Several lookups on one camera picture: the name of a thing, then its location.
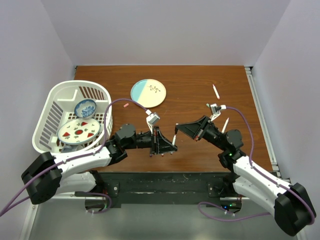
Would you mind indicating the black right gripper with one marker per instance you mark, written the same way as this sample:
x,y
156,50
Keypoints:
x,y
195,129

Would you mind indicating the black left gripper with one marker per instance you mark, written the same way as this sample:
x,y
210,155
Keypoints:
x,y
159,144

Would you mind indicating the grey silver pen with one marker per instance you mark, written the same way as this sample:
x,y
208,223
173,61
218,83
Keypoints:
x,y
174,139

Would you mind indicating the white black-tip marker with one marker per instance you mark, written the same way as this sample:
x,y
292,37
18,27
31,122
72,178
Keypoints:
x,y
225,125

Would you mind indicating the pink marker pen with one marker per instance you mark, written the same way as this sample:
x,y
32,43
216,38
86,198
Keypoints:
x,y
216,92

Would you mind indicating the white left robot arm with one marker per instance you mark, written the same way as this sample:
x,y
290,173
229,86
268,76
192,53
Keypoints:
x,y
50,175

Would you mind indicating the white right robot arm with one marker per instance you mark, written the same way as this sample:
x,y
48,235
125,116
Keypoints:
x,y
289,204

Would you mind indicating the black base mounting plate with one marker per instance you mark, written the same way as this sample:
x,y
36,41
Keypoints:
x,y
162,188

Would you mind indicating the cream and teal plate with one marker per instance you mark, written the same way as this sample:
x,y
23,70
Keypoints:
x,y
149,93

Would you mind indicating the blue patterned bowl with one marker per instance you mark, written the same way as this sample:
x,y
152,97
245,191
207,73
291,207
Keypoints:
x,y
85,109

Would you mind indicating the watermelon patterned plate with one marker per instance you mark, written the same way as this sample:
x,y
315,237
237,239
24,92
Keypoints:
x,y
79,131

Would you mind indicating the white plastic dish basket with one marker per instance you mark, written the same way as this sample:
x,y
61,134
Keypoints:
x,y
59,109

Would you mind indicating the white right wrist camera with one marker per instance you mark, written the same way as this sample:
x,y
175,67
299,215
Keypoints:
x,y
216,110

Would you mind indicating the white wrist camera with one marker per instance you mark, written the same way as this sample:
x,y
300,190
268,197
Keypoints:
x,y
151,119
216,110

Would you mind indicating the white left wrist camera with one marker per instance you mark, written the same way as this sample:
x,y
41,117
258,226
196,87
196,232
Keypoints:
x,y
151,119

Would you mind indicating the aluminium frame rail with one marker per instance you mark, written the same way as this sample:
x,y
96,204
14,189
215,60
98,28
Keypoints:
x,y
262,121

